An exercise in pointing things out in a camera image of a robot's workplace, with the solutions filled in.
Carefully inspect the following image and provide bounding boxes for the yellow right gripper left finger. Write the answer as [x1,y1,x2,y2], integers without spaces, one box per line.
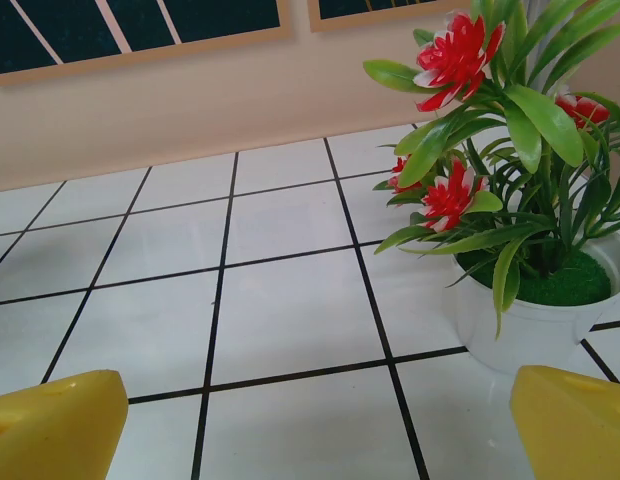
[0,369,130,480]

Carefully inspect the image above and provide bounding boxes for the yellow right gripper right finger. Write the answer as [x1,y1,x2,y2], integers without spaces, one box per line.
[509,364,620,480]

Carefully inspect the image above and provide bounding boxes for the red-flowered plant in white pot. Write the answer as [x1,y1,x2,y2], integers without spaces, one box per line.
[362,0,620,375]

